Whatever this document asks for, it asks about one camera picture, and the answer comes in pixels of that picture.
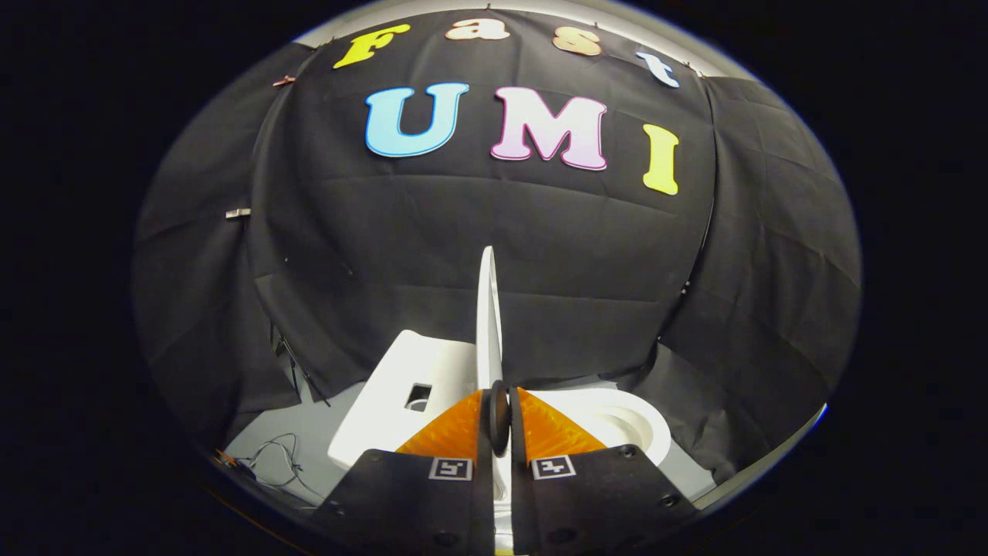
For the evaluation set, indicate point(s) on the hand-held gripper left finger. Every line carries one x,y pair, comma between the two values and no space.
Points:
409,502

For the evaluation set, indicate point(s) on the black backdrop cloth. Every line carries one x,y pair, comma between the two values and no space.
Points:
463,247

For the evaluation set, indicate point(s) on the white toilet lid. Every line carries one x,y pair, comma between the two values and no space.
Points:
488,324

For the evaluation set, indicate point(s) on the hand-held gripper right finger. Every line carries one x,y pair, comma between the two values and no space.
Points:
602,502

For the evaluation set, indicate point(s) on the white toilet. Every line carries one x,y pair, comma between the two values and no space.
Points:
386,401

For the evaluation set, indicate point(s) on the silver cloth clip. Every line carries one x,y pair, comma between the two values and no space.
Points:
238,212

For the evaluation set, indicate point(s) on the red cloth clip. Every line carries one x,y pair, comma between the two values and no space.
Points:
283,80

